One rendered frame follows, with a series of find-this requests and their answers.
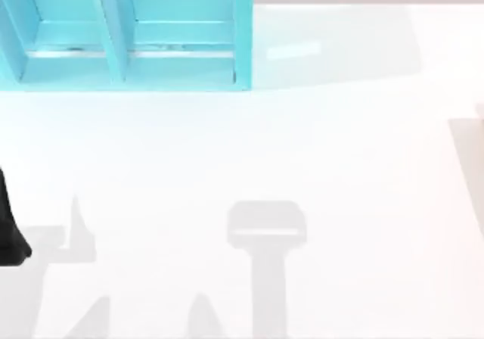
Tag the light blue rack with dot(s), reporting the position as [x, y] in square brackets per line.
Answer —
[181, 32]

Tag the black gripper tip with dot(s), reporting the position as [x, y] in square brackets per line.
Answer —
[9, 237]

